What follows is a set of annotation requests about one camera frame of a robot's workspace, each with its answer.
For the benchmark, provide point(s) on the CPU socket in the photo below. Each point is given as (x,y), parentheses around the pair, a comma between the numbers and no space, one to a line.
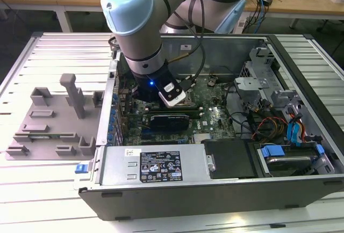
(192,105)

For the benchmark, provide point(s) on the green RAM stick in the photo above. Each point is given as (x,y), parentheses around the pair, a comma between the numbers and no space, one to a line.
(40,136)

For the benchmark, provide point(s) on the black and silver PC case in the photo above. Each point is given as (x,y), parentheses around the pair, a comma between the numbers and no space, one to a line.
(188,200)

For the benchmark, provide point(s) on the white label on case wall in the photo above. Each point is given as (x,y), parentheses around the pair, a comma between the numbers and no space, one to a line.
(186,47)

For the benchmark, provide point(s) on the black graphics card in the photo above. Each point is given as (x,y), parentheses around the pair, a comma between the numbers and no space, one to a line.
(169,122)

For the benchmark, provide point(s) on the hard disk in blue carrier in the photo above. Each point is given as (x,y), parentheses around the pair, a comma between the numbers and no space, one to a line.
(290,163)

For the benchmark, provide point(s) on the round coin cell battery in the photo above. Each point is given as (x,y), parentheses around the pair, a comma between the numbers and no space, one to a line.
(212,82)

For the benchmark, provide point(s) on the metal disk bay cage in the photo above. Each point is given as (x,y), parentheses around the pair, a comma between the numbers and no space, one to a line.
(251,84)

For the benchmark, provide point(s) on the silver power supply unit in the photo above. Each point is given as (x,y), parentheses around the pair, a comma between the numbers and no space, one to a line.
(118,163)

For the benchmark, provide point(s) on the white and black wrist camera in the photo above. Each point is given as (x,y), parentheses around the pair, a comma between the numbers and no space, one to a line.
(173,97)

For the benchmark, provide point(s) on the grey parts rack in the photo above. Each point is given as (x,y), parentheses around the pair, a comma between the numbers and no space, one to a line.
(67,125)

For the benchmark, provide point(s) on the small black adapter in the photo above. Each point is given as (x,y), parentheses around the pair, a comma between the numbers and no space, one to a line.
(267,1)

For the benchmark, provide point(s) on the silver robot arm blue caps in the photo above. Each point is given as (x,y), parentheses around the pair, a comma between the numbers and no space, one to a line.
(139,47)

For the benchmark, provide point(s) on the blue case latch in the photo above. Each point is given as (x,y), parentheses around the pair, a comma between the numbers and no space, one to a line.
(82,168)

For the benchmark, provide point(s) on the silver finned chipset heatsink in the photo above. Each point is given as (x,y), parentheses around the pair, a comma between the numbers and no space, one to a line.
(203,137)

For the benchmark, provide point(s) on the green motherboard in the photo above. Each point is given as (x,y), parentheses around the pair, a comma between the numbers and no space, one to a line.
(223,115)

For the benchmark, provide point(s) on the black RAM slot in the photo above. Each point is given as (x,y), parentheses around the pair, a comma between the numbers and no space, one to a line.
(193,108)
(193,112)

